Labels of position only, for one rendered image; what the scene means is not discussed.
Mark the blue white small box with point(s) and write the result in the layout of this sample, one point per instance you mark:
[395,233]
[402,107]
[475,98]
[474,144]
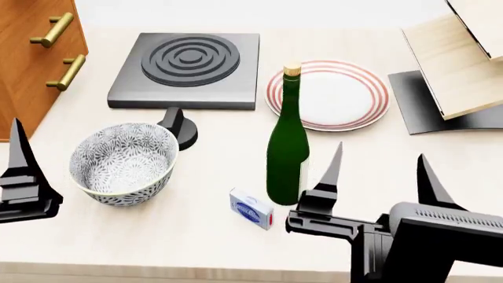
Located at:
[251,209]

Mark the dark grey stove plate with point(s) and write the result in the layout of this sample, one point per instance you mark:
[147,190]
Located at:
[188,59]

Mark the grey black wrist camera box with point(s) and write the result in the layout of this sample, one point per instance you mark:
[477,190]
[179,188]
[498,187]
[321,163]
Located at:
[444,244]

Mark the wooden rack black base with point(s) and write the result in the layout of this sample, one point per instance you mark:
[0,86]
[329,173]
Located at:
[444,67]

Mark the white plate red rings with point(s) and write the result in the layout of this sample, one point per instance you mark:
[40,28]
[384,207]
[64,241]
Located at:
[338,97]

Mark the white grey patterned bowl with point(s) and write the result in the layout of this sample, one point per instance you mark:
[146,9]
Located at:
[118,165]

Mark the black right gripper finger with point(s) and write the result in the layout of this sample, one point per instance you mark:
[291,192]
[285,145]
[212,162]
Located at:
[430,188]
[322,197]

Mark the wooden cabinet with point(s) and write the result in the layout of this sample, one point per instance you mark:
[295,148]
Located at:
[23,76]

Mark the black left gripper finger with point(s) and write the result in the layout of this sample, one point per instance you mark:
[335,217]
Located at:
[21,159]

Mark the green wine bottle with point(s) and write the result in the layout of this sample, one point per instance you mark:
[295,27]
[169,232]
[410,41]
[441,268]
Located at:
[285,153]

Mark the black stove knob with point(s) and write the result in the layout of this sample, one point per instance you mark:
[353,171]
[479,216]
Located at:
[182,129]

